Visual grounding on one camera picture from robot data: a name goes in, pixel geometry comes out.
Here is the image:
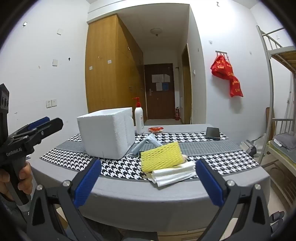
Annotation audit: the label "blue face mask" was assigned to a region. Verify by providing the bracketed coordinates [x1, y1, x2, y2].
[125, 133, 163, 160]

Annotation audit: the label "white cloth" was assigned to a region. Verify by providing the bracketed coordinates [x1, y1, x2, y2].
[146, 161, 197, 187]

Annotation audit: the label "houndstooth table runner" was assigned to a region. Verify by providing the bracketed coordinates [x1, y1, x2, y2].
[40, 131, 260, 181]

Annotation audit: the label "red snack packet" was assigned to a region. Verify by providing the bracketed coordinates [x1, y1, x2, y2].
[148, 126, 164, 134]

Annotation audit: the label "red fire extinguisher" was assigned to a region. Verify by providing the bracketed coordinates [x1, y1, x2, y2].
[175, 107, 180, 121]

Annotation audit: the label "wooden wardrobe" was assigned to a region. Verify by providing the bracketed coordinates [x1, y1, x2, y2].
[85, 14, 147, 113]

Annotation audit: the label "ceiling lamp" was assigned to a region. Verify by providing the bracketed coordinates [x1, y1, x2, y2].
[150, 28, 163, 37]

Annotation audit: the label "yellow foam net sheet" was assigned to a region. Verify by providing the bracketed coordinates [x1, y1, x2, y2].
[140, 142, 185, 173]

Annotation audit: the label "red hanging bags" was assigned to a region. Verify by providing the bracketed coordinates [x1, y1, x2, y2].
[210, 54, 243, 97]

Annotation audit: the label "white styrofoam box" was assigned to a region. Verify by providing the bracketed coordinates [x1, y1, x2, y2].
[77, 107, 135, 160]

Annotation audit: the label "wall socket pair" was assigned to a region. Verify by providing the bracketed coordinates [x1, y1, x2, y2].
[46, 99, 57, 108]

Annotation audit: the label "dark brown entrance door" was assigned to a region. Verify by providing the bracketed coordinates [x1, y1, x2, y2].
[144, 63, 175, 120]

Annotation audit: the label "person's left hand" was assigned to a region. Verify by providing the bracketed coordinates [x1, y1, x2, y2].
[0, 162, 33, 201]

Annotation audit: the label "metal bunk bed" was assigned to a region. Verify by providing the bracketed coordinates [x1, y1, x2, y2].
[257, 27, 295, 209]

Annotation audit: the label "white pump bottle red cap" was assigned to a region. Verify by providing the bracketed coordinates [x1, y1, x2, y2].
[133, 97, 144, 134]

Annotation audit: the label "black smartphone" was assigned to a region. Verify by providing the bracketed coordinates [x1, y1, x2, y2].
[205, 127, 221, 141]

